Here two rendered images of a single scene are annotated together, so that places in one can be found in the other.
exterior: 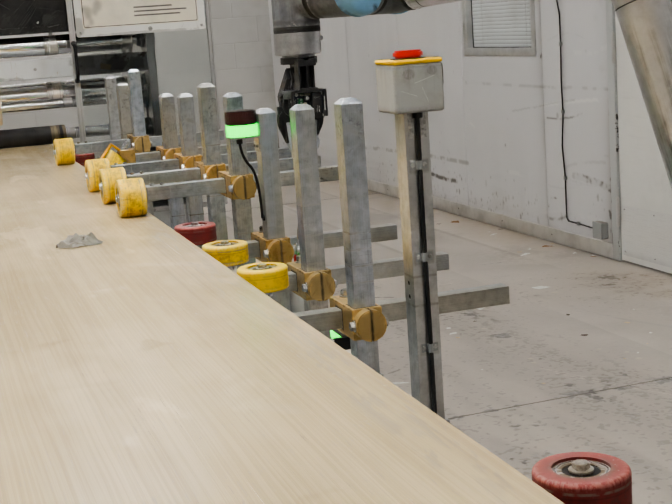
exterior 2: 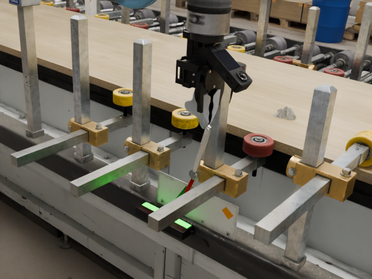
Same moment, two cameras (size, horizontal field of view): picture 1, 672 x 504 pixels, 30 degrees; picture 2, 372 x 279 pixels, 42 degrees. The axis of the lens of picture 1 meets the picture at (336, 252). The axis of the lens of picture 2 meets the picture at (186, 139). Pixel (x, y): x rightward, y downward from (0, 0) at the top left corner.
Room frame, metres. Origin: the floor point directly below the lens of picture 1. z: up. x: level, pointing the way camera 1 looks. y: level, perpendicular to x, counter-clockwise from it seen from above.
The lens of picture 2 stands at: (3.24, -0.55, 1.43)
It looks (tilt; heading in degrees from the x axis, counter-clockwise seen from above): 25 degrees down; 145
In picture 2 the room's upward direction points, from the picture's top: 4 degrees clockwise
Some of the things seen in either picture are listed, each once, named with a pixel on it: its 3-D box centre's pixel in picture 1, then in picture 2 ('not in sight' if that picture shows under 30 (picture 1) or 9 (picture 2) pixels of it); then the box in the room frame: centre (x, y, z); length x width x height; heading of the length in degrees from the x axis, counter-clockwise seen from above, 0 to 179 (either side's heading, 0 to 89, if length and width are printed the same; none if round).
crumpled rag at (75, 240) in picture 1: (78, 238); (287, 110); (2.29, 0.47, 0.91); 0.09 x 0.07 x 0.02; 120
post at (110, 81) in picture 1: (117, 146); not in sight; (4.31, 0.72, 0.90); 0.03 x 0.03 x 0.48; 18
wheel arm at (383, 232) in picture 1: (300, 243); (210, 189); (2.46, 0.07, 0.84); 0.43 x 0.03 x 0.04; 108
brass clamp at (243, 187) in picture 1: (237, 184); (319, 176); (2.66, 0.20, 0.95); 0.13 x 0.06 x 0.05; 18
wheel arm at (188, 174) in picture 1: (217, 171); not in sight; (2.93, 0.26, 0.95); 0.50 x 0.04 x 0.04; 108
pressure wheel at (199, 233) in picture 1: (197, 251); (256, 156); (2.40, 0.27, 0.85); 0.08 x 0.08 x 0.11
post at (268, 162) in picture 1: (273, 231); (213, 160); (2.40, 0.12, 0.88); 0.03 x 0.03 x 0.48; 18
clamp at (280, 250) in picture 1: (270, 248); (220, 175); (2.43, 0.13, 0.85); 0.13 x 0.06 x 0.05; 18
